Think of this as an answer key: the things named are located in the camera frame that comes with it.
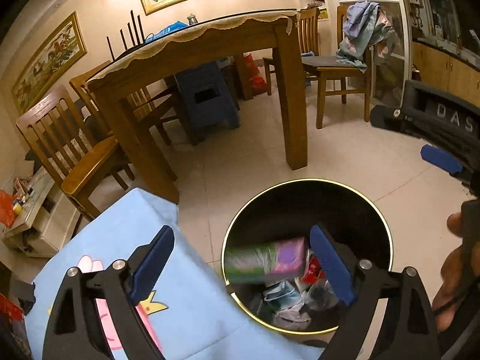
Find blue cartoon pig tablecloth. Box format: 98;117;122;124
26;189;326;359

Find red snack wrapper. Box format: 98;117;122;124
300;249;326;285

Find black gold-rimmed trash bin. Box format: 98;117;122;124
220;177;395;337

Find white low tv cabinet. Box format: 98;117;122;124
1;168;80;258

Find blue face mask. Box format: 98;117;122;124
263;280;302;312

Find black wifi router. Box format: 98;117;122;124
106;10;146;62

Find black phone stand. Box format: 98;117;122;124
10;275;36;315

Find far wooden chair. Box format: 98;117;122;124
262;6;322;97

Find green purple gum pack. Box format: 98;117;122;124
224;237;308;284

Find pile of clothes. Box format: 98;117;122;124
336;1;398;72

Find red bag under table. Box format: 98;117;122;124
243;54;268;96

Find wooden chair with clothes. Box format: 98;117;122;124
301;4;374;130

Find wooden chair near cabinet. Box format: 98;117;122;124
16;86;135;221

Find horse landscape framed painting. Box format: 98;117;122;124
11;11;87;113

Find blue plastic stool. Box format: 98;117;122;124
175;62;240;141

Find wooden dining table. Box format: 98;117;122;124
87;8;308;203

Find orange plastic bag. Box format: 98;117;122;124
0;189;17;228

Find person's right hand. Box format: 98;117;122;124
432;213;464;332

